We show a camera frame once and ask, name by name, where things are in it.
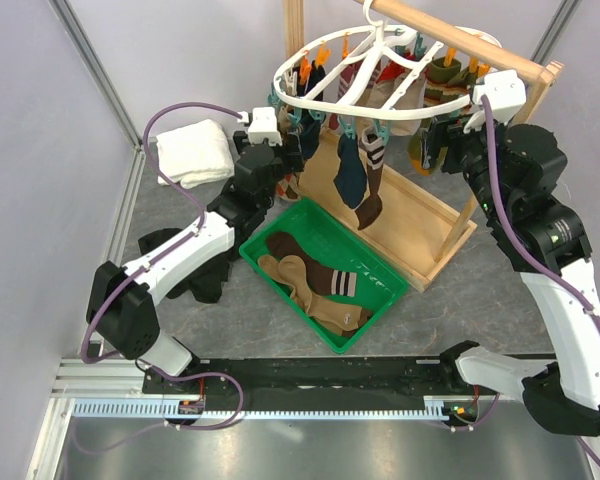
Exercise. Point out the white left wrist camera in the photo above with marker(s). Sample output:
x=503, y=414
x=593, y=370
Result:
x=264, y=127

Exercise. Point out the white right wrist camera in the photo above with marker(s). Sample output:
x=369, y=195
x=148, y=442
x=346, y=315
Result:
x=506, y=93

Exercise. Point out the white oval sock hanger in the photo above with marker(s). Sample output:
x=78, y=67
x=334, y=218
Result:
x=373, y=44

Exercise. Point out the white folded towel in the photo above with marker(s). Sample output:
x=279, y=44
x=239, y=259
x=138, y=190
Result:
x=195, y=154

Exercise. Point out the black cloth pile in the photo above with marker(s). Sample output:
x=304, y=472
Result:
x=205, y=283

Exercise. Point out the tan sock in bin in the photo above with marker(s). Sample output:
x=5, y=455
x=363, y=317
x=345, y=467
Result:
x=339, y=318

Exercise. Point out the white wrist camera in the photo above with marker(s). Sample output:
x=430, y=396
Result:
x=506, y=93
x=264, y=127

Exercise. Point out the wooden rack frame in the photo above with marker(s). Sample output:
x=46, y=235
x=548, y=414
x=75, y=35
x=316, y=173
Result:
x=416, y=232

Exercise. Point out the olive striped hanging sock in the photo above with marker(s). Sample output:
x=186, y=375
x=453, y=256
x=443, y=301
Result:
x=446, y=80

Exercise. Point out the teal clothes peg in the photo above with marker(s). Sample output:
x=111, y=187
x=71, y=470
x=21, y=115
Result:
x=347, y=127
x=382, y=131

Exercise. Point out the navy blue sock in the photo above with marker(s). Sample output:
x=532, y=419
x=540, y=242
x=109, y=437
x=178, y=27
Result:
x=351, y=179
x=309, y=135

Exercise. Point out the black hanging sock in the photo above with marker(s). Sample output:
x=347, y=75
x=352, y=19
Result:
x=316, y=75

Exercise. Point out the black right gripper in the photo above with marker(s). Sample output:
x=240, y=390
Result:
x=443, y=132

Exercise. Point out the green plastic bin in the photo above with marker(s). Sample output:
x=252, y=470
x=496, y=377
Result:
x=379, y=286

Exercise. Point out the argyle brown orange sock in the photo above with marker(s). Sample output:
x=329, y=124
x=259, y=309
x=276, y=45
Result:
x=288, y=189

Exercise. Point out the purple striped tan sock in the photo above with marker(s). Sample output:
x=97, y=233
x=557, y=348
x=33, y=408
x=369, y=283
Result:
x=346, y=77

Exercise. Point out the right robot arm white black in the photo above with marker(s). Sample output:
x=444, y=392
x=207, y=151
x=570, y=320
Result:
x=547, y=245

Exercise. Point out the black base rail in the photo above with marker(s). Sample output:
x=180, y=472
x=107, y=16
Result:
x=407, y=374

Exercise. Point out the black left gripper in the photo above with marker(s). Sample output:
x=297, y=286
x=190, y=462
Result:
x=240, y=139

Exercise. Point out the grey cable duct strip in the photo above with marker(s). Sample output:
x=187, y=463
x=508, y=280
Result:
x=433, y=410

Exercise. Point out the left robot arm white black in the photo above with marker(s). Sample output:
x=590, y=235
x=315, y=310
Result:
x=123, y=299

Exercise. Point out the brown striped sock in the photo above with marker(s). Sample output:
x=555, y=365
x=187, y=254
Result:
x=374, y=148
x=322, y=279

